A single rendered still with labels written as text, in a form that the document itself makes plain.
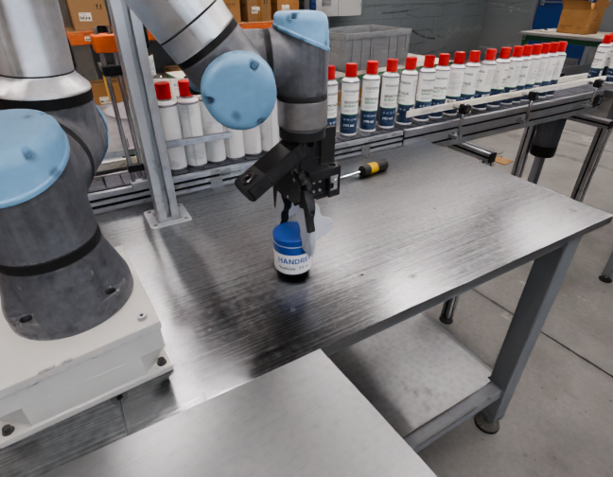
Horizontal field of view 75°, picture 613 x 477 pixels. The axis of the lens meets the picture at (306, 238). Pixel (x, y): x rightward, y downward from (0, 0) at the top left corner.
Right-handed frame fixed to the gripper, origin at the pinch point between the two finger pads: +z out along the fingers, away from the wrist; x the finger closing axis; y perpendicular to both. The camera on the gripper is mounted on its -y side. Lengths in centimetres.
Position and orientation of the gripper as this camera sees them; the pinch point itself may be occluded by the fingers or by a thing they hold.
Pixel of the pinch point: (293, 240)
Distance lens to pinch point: 70.7
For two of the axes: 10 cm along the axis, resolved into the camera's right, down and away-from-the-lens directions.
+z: 0.0, 8.4, 5.4
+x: -5.6, -4.4, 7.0
